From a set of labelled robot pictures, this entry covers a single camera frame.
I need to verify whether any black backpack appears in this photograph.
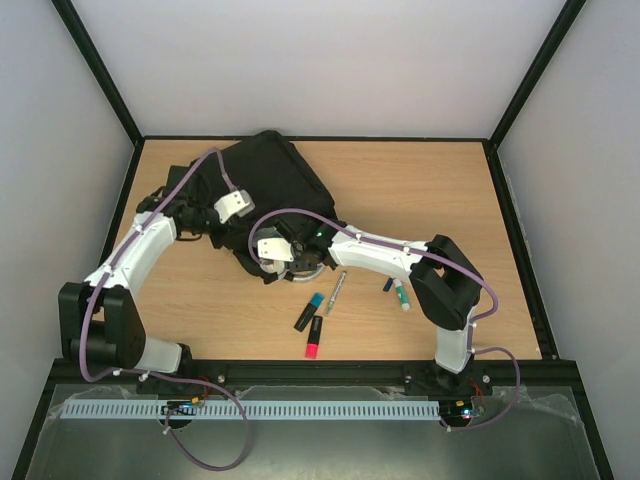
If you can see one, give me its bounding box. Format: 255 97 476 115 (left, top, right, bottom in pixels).
155 130 337 284

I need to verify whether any grey pencil pouch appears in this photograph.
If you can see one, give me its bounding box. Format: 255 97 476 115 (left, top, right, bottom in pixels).
254 227 292 276

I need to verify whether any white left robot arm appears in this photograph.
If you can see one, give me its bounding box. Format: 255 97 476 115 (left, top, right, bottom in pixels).
58 190 254 382

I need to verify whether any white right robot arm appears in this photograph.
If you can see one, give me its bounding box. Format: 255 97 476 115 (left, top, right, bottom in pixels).
274 209 483 392

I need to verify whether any green marker pen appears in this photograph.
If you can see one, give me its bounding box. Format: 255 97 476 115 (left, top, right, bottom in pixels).
324 271 347 316

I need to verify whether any blue highlighter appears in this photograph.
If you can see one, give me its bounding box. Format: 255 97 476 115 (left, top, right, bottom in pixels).
294 293 324 332

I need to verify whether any pink highlighter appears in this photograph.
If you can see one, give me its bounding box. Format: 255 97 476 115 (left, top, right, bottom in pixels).
305 315 323 359

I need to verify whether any white glue stick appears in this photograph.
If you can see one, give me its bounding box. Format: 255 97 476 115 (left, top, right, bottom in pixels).
393 278 411 311

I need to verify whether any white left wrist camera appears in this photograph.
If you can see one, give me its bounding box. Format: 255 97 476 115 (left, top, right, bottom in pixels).
214 190 255 224

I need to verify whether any grey slotted cable duct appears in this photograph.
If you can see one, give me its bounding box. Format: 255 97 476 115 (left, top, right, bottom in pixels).
60 399 440 421

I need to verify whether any black aluminium frame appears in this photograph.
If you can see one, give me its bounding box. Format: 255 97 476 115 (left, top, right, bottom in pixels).
9 0 616 480

